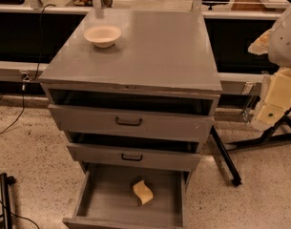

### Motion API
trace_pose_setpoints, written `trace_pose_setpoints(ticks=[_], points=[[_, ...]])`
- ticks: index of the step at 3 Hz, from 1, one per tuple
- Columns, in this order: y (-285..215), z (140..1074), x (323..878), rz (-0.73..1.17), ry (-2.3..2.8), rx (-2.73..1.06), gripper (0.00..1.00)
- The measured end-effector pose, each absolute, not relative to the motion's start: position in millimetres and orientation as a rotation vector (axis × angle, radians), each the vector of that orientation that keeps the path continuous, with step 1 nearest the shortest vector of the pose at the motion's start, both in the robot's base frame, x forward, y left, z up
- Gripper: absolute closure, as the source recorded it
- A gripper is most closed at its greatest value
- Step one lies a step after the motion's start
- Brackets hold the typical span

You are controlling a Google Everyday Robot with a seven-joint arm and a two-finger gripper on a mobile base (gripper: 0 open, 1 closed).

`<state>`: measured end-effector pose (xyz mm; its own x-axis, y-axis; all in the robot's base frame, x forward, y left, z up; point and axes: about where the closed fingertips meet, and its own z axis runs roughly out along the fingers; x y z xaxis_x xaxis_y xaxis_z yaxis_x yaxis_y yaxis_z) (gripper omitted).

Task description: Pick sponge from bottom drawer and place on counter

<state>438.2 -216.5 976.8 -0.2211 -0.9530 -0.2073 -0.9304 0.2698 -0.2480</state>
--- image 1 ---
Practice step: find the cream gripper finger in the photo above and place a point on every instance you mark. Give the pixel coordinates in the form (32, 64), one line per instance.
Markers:
(275, 99)
(261, 44)

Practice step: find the yellow sponge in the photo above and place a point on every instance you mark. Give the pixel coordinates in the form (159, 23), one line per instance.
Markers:
(143, 192)

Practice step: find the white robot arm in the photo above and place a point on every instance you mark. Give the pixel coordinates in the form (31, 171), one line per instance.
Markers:
(280, 41)

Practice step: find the grey drawer cabinet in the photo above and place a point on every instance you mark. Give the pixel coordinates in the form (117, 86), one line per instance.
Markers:
(161, 63)

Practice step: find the grey bottom drawer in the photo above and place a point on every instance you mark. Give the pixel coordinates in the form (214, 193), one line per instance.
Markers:
(107, 199)

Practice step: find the grey drawer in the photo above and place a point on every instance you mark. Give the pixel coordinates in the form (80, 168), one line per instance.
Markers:
(88, 120)
(155, 159)
(107, 199)

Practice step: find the grey middle drawer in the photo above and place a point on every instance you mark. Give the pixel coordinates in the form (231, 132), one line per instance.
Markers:
(155, 159)

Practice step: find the grey top drawer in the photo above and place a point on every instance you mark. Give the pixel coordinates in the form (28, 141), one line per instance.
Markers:
(88, 120)

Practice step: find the black metal stand right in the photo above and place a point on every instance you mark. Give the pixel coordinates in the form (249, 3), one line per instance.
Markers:
(267, 138)

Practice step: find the white paper bowl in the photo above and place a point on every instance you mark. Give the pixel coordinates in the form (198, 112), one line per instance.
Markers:
(102, 36)

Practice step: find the black stand left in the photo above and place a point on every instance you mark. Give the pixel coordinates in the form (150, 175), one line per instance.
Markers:
(5, 210)

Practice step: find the black top drawer handle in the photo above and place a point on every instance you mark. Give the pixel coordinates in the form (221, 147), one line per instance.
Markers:
(124, 122)

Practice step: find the black drawer handle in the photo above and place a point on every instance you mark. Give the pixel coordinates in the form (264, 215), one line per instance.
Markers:
(131, 158)
(124, 122)

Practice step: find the black middle drawer handle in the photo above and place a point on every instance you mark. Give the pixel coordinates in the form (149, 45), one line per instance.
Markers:
(131, 158)

